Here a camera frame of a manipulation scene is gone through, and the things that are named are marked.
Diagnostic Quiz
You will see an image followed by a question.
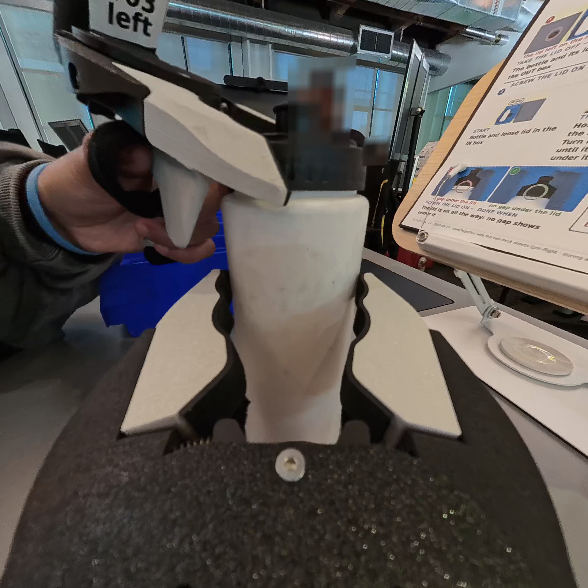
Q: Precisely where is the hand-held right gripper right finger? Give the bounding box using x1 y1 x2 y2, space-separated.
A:
340 272 462 446

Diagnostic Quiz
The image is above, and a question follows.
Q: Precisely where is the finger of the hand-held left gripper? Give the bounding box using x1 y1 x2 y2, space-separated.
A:
112 62 291 206

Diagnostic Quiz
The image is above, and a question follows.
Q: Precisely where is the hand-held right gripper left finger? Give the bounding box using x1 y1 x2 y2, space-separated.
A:
120 269 251 442

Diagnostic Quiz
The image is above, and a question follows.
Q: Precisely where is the blue plastic bin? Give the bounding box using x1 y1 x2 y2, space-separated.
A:
99 250 235 339

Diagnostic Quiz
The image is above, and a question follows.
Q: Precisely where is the black bottle lid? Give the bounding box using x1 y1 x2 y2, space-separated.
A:
266 103 368 194

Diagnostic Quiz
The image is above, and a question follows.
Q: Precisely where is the white plastic bottle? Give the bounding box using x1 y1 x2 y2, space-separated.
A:
221 190 371 444

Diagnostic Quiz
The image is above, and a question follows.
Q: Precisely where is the person's left forearm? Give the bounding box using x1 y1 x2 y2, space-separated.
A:
0 140 116 348

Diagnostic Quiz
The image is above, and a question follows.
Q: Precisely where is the person's left hand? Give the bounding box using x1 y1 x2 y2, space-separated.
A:
37 133 231 265

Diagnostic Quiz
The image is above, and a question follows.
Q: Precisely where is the red floor bag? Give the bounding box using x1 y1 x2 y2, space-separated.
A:
397 246 433 273

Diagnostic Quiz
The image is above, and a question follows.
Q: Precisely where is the instruction sheet on wooden stand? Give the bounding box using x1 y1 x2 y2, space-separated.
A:
392 0 588 455

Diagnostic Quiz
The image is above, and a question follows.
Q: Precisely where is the black stanchion pole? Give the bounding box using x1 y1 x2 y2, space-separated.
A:
400 107 426 194

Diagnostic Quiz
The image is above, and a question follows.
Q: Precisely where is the small standing sign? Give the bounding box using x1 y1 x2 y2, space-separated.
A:
416 142 440 185

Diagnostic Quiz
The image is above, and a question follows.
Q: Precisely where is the printed instruction sheet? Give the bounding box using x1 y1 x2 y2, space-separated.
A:
400 0 588 277

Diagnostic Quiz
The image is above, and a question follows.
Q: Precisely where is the black camera bar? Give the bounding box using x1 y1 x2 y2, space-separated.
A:
224 73 290 91

